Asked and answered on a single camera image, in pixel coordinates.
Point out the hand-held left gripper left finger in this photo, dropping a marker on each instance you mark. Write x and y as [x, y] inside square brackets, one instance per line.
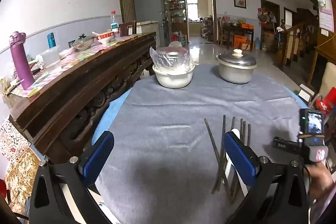
[96, 161]

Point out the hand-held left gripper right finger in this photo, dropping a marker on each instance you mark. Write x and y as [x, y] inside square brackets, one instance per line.
[240, 161]

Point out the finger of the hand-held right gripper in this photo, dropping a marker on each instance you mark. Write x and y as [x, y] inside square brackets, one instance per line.
[285, 145]

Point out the group of dark chopsticks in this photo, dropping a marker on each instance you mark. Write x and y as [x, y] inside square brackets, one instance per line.
[224, 124]

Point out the person's right hand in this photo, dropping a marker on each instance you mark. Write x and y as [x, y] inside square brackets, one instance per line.
[320, 180]

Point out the red plastic chair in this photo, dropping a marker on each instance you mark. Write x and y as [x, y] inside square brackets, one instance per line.
[325, 103]

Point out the white step stool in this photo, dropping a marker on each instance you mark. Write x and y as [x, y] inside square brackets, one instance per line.
[305, 91]

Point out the blue table cover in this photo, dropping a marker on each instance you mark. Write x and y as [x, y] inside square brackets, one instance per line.
[110, 113]

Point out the cream chair back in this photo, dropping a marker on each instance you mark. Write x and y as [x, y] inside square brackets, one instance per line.
[328, 77]

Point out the carved dark wooden sideboard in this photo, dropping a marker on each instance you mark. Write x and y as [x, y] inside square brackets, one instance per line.
[78, 98]

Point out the golden patterned seat cushion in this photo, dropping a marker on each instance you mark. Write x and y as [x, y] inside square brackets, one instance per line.
[22, 182]

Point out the grey tablecloth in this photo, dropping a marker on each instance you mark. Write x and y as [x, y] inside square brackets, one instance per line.
[170, 121]

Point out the patterned paper gift bag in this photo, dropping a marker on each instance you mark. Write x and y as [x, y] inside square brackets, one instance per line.
[13, 140]

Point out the wooden stair railing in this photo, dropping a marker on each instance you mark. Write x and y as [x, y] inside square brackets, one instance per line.
[294, 40]

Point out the red round object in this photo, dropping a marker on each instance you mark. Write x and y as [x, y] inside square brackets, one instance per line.
[2, 187]

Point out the aluminium pot lid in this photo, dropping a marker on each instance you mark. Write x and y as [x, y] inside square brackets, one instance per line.
[236, 59]

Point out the white pot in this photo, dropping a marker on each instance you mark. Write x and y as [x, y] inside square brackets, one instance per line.
[173, 79]

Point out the blue water jug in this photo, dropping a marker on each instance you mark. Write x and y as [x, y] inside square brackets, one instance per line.
[258, 43]

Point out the patterned table runner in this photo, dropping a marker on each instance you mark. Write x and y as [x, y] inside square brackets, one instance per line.
[73, 57]

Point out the large orange cardboard box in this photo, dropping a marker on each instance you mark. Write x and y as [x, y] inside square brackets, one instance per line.
[241, 41]

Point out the clear plastic container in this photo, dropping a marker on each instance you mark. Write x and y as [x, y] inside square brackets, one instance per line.
[51, 57]

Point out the clear bags of snacks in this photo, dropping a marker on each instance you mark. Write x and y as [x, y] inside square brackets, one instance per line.
[8, 82]

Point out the glass-lidded bowl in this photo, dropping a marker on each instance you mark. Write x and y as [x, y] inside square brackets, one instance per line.
[82, 42]

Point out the purple thermos bottle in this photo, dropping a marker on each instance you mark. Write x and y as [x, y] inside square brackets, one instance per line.
[22, 66]

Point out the red patterned white bowl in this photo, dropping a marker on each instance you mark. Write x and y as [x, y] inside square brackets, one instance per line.
[105, 38]

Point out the flat orange box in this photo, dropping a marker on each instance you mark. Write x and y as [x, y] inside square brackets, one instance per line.
[246, 26]

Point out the clear plastic bag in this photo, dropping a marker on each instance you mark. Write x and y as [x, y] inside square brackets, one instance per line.
[169, 57]

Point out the dark wooden side table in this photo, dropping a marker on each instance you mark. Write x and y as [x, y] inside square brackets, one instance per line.
[236, 29]

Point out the teal thermos bottle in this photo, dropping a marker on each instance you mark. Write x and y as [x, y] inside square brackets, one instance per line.
[51, 40]

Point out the dark wooden chair back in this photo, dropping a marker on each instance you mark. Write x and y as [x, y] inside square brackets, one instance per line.
[127, 28]

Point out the red-capped water bottle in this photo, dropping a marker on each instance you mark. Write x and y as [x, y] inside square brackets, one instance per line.
[114, 26]

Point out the white chest freezer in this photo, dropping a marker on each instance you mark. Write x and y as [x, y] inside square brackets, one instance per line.
[148, 29]

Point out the glass cabinet with bottles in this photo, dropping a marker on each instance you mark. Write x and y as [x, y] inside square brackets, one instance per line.
[176, 14]

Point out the grey refrigerator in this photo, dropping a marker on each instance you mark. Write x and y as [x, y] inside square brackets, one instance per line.
[147, 6]

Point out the wall calendar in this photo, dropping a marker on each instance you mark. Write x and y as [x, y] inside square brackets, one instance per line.
[326, 14]

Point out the framed wall picture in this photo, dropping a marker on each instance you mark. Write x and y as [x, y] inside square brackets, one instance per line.
[240, 0]

